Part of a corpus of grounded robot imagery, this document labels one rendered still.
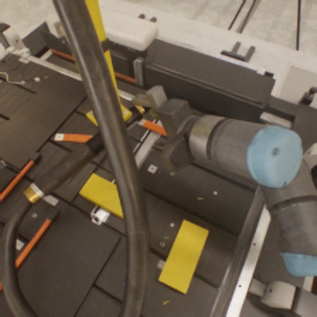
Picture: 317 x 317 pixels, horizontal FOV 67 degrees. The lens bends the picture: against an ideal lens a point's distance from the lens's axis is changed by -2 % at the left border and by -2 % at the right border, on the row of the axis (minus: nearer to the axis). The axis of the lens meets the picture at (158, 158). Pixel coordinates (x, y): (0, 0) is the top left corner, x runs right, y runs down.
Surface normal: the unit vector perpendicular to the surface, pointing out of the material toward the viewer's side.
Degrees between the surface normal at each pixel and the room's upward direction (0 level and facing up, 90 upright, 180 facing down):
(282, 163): 56
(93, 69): 45
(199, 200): 0
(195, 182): 0
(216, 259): 0
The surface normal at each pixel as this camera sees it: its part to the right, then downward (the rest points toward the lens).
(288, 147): 0.55, 0.24
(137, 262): -0.04, 0.28
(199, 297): -0.02, -0.49
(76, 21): 0.17, 0.24
